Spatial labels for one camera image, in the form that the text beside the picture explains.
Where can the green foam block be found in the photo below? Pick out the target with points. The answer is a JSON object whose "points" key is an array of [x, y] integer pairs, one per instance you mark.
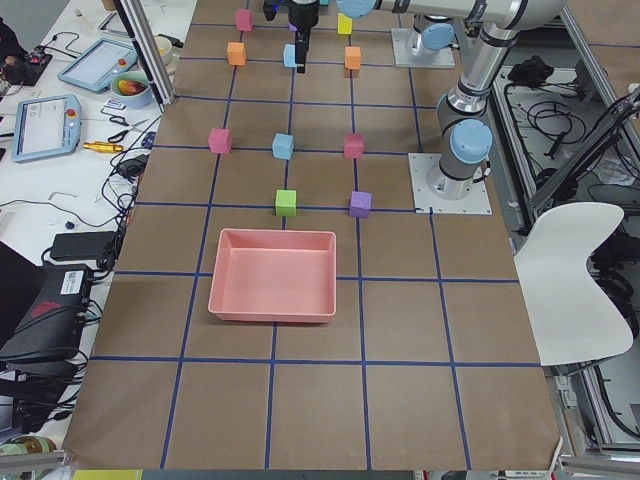
{"points": [[286, 203]]}

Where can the pink foam block far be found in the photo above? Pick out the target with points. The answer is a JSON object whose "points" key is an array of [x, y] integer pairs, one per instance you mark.
{"points": [[244, 20]]}

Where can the teach pendant tablet near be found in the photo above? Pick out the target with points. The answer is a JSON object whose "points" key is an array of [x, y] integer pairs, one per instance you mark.
{"points": [[47, 127]]}

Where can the pink plastic tray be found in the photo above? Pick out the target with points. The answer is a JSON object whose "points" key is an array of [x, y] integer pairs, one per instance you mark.
{"points": [[264, 275]]}

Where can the pink foam block table side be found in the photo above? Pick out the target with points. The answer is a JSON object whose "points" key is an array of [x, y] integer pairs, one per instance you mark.
{"points": [[220, 141]]}

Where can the black power adapter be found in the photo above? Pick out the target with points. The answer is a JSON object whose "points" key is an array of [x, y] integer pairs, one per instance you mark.
{"points": [[81, 246]]}

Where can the red pink foam block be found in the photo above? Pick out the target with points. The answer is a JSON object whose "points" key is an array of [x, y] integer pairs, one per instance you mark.
{"points": [[353, 146]]}

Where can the yellow foam block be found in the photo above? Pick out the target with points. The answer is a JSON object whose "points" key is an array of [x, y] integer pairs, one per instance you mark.
{"points": [[344, 24]]}

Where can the purple foam block near pink tray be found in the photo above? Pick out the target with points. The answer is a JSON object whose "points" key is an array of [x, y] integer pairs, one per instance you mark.
{"points": [[360, 204]]}

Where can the gold metal cylinder tool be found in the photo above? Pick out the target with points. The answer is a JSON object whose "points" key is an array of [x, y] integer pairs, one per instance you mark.
{"points": [[103, 147]]}

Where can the aluminium frame post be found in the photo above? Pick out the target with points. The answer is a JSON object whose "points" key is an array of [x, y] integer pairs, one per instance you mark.
{"points": [[139, 31]]}

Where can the teach pendant tablet far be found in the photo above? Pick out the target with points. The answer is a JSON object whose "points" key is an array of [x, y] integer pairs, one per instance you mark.
{"points": [[97, 67]]}

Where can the scissors black handles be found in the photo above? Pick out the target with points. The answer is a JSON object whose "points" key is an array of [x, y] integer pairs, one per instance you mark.
{"points": [[120, 136]]}

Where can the teach pendant tablet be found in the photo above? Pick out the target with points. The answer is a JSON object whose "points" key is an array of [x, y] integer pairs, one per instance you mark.
{"points": [[97, 67], [47, 127]]}

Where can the light blue foam block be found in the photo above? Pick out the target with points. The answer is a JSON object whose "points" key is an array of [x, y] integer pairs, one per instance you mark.
{"points": [[289, 56], [283, 146]]}

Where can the orange foam block table side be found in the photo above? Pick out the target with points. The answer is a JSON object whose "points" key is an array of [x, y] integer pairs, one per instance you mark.
{"points": [[236, 53]]}

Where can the black computer box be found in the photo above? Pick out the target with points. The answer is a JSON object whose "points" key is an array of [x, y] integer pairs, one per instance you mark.
{"points": [[41, 313]]}

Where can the white chair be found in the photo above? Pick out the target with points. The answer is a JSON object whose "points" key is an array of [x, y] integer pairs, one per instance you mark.
{"points": [[572, 319]]}

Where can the cream bowl with lemon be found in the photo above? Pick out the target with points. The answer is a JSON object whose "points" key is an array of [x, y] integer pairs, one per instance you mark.
{"points": [[168, 57]]}

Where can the light blue bowl with fruit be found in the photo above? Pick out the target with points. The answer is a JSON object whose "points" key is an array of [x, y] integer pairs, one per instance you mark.
{"points": [[132, 89]]}

